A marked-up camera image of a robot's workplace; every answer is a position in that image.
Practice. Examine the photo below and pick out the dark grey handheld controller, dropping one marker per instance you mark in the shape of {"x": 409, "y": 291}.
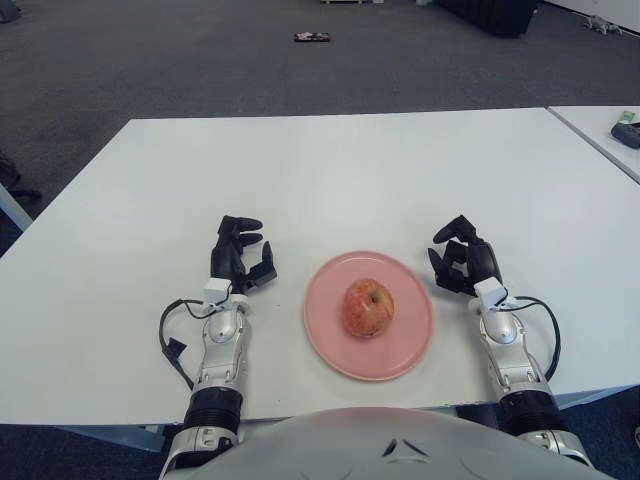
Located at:
{"x": 627, "y": 136}

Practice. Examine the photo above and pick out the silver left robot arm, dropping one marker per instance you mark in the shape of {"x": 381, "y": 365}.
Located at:
{"x": 220, "y": 332}

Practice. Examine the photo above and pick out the green snack packet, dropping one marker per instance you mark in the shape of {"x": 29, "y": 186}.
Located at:
{"x": 629, "y": 117}

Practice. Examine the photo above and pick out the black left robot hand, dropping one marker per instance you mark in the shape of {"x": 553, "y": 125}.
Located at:
{"x": 225, "y": 255}

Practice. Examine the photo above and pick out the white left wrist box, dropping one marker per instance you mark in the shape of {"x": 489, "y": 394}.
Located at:
{"x": 216, "y": 291}

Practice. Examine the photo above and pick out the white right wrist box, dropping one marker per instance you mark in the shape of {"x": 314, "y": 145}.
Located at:
{"x": 489, "y": 292}

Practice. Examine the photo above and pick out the white table leg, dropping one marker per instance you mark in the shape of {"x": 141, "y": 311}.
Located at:
{"x": 12, "y": 205}

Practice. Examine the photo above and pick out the small dark floor object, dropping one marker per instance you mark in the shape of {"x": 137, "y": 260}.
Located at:
{"x": 312, "y": 37}

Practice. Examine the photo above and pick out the red yellow apple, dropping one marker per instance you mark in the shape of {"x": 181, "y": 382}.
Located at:
{"x": 367, "y": 310}

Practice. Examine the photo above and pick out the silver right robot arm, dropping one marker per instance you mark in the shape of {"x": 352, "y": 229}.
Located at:
{"x": 500, "y": 327}

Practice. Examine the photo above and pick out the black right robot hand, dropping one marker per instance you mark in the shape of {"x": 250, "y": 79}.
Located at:
{"x": 482, "y": 257}

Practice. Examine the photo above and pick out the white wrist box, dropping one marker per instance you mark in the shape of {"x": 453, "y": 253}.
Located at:
{"x": 489, "y": 292}
{"x": 216, "y": 291}

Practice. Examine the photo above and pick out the black furniture block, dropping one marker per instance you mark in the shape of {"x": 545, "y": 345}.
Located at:
{"x": 490, "y": 15}

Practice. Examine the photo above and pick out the silver robot torso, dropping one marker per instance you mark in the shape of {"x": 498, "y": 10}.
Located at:
{"x": 325, "y": 445}

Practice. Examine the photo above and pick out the white table frame beam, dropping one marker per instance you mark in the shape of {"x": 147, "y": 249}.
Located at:
{"x": 115, "y": 437}

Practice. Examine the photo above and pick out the pink round plate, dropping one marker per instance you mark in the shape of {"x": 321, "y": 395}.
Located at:
{"x": 325, "y": 330}

